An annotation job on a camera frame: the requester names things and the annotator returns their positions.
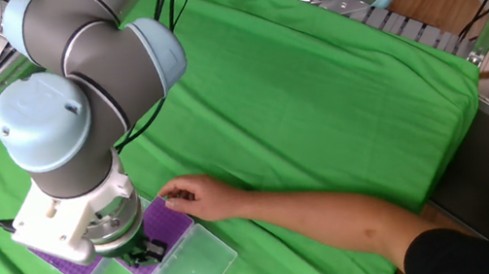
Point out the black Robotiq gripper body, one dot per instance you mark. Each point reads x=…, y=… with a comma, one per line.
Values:
x=131, y=247

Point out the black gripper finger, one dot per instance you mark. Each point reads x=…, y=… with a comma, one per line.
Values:
x=138, y=258
x=158, y=250

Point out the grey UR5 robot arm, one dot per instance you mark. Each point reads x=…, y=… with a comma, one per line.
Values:
x=105, y=65

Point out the person's right forearm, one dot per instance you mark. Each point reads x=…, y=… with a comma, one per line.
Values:
x=336, y=221

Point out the person's right hand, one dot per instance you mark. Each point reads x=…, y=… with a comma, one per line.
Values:
x=208, y=201

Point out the green table cloth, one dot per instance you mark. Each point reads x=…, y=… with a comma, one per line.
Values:
x=295, y=114

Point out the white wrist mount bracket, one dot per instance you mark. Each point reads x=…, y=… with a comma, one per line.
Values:
x=57, y=230

